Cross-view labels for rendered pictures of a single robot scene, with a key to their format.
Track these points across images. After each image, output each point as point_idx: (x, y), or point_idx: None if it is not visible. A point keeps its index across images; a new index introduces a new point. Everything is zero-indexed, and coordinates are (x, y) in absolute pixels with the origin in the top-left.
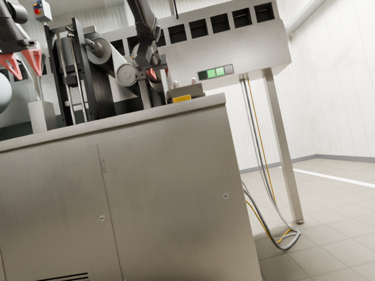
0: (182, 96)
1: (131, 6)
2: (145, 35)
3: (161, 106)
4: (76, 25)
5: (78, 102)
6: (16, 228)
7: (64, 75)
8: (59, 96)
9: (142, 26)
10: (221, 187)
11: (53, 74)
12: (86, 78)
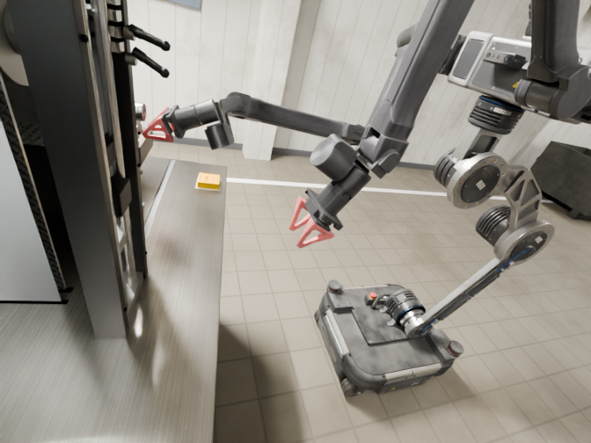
0: (145, 154)
1: (288, 127)
2: (230, 114)
3: (225, 198)
4: (127, 3)
5: (124, 244)
6: None
7: (111, 188)
8: (117, 258)
9: (255, 120)
10: None
11: (105, 200)
12: (140, 178)
